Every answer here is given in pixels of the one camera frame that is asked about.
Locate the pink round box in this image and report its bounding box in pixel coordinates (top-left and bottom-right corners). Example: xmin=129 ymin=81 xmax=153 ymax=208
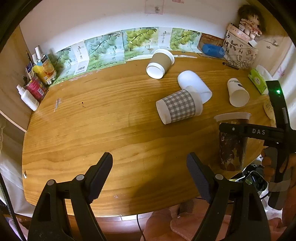
xmin=227 ymin=24 xmax=250 ymax=43

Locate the dark patterned plastic cup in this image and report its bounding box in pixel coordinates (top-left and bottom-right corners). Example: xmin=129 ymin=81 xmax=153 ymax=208
xmin=214 ymin=112 xmax=251 ymax=171

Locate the white spray bottle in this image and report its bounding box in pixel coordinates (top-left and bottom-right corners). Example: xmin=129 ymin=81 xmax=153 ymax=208
xmin=16 ymin=85 xmax=39 ymax=111

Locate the white black print paper cup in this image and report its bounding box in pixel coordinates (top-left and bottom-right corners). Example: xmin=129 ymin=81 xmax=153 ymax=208
xmin=227 ymin=78 xmax=249 ymax=108

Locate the grey plaid paper cup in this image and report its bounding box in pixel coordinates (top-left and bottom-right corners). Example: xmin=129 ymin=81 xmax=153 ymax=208
xmin=156 ymin=86 xmax=203 ymax=125

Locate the green grape picture panel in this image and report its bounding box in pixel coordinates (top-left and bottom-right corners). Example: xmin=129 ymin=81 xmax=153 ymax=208
xmin=49 ymin=27 xmax=201 ymax=85

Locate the white lace cloth cover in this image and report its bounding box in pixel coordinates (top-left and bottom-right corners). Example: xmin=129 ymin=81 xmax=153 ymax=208
xmin=1 ymin=116 xmax=35 ymax=217

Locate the printed canvas tote bag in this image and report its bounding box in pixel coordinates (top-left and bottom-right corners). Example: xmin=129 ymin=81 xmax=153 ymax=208
xmin=223 ymin=30 xmax=258 ymax=69

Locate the wooden desk with drawers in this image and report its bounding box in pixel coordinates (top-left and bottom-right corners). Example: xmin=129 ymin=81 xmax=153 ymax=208
xmin=22 ymin=56 xmax=270 ymax=216

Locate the plain white paper cup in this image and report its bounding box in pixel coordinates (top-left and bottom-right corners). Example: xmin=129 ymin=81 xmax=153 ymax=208
xmin=177 ymin=70 xmax=212 ymax=104

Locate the black pen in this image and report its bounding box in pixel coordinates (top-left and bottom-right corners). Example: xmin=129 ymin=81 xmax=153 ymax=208
xmin=222 ymin=62 xmax=239 ymax=70

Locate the person's right hand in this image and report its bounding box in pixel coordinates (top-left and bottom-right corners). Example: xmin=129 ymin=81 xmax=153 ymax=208
xmin=261 ymin=148 xmax=296 ymax=229

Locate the yellow juice bottle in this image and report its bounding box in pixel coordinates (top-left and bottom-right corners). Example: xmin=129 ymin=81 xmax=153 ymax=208
xmin=32 ymin=46 xmax=56 ymax=86

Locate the green tissue pack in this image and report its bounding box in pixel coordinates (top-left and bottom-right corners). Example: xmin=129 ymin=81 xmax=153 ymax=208
xmin=248 ymin=65 xmax=272 ymax=94

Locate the pink trousers leg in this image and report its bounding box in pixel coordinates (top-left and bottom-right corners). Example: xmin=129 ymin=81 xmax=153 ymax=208
xmin=139 ymin=199 xmax=285 ymax=241

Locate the cream ceramic mug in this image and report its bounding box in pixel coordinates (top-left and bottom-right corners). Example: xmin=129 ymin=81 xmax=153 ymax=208
xmin=263 ymin=100 xmax=276 ymax=127

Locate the blue plastic box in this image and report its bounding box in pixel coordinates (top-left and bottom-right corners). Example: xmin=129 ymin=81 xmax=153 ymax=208
xmin=202 ymin=44 xmax=225 ymax=58

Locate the black cable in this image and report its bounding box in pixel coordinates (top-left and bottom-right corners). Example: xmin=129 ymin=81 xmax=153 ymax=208
xmin=136 ymin=214 xmax=147 ymax=241

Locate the brown sleeve paper cup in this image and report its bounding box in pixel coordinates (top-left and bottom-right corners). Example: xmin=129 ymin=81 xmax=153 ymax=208
xmin=146 ymin=49 xmax=175 ymax=79

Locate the brown haired rag doll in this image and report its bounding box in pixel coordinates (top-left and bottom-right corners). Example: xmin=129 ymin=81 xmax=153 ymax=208
xmin=238 ymin=4 xmax=266 ymax=40

